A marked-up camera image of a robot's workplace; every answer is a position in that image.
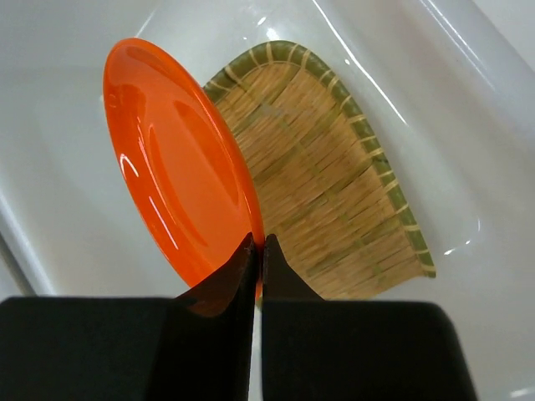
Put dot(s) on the woven bamboo tray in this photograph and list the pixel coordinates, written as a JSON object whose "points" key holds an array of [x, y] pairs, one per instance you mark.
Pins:
{"points": [[326, 188]]}

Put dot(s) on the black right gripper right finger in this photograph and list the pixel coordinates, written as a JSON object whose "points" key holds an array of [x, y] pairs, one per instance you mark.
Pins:
{"points": [[314, 349]]}

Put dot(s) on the orange plastic plate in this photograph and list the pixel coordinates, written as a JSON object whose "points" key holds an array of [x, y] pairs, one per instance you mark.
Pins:
{"points": [[181, 164]]}

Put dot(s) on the clear plastic bin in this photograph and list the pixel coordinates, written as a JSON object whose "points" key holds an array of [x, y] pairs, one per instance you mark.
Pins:
{"points": [[442, 82]]}

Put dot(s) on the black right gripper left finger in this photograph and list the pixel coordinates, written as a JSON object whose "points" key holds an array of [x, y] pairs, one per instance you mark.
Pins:
{"points": [[193, 347]]}

